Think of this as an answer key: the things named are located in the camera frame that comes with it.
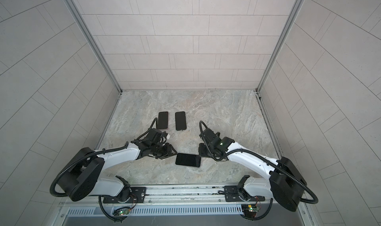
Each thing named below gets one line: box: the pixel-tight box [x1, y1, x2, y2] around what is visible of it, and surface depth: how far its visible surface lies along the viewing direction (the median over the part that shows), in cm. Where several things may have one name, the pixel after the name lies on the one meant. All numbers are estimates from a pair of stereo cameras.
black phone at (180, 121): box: [174, 111, 188, 131], surface depth 101 cm
